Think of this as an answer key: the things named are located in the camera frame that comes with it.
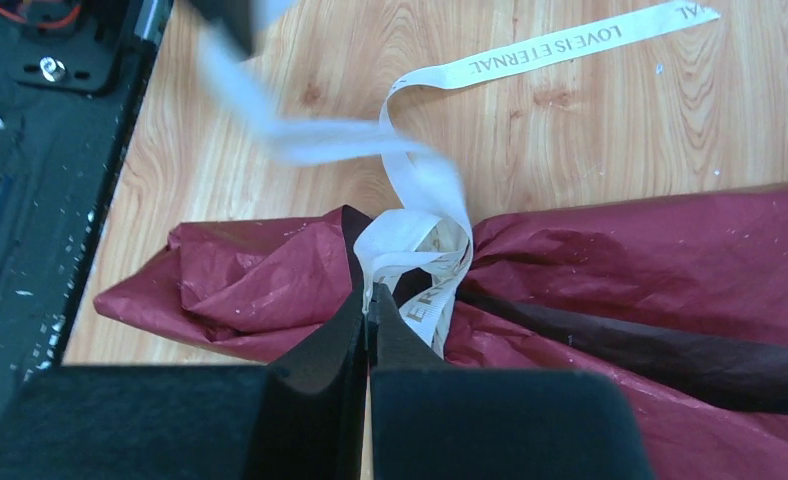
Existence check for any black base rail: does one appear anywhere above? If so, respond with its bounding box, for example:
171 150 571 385
0 1 172 415

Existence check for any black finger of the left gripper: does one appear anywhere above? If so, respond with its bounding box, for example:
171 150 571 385
188 0 258 57

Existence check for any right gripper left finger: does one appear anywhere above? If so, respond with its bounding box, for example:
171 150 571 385
0 292 366 479

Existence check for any dark red wrapping paper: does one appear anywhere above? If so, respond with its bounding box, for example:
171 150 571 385
94 184 788 479

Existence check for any cream printed ribbon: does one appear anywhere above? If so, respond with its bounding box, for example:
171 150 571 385
199 1 719 355

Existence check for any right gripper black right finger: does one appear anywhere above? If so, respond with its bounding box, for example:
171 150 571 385
366 284 654 479

